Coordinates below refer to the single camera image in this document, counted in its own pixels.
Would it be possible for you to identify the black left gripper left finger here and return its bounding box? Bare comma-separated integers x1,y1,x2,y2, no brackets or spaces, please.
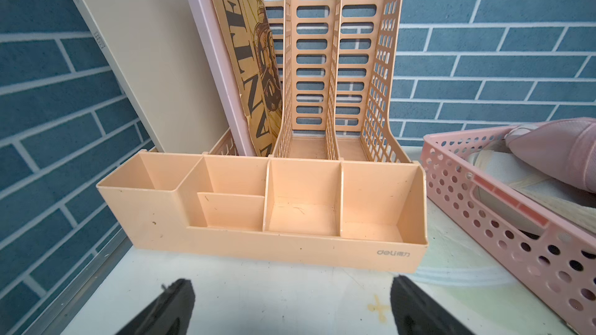
117,279,196,335

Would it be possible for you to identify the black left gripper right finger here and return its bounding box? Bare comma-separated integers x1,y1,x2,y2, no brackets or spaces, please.
390,275,473,335

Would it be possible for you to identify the beige flat board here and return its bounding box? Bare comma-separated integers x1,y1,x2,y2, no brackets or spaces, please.
73,0,228,154

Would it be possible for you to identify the beige baseball cap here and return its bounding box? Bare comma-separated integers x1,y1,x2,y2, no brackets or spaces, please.
467,141,595,235

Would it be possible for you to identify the pink baseball cap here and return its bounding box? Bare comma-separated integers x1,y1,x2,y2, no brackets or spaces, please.
505,117,595,193

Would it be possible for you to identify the wanted poster book pink edge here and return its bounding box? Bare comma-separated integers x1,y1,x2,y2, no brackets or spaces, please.
188,0,282,157

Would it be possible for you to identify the pink perforated plastic basket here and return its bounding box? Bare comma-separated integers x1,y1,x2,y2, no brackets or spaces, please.
421,127,595,334

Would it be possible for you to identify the peach plastic desk organizer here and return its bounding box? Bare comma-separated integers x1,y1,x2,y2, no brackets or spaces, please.
98,0,428,273

